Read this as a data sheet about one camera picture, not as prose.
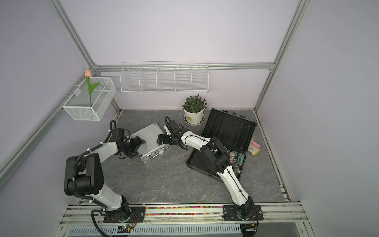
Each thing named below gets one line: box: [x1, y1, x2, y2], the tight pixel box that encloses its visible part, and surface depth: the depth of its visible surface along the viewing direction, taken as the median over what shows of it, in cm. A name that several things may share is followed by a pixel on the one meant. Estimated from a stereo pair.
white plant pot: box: [183, 108, 205, 124], surface depth 107 cm
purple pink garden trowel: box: [250, 140, 262, 149], surface depth 98 cm
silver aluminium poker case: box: [130, 122, 171, 163], surface depth 96 cm
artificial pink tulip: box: [84, 69, 101, 107], surface depth 87 cm
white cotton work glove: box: [247, 141, 261, 156], surface depth 98 cm
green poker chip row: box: [235, 152, 246, 174], surface depth 89 cm
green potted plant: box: [181, 93, 209, 115], surface depth 101 cm
